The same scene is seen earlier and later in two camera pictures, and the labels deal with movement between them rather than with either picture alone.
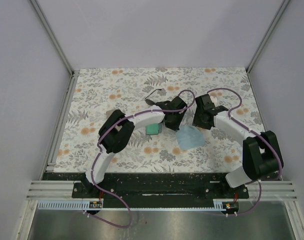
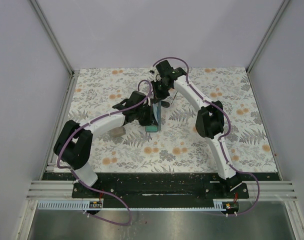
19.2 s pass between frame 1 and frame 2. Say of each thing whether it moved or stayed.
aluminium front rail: stayed
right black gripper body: moved
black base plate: stayed
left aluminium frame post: stayed
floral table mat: stayed
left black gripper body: moved
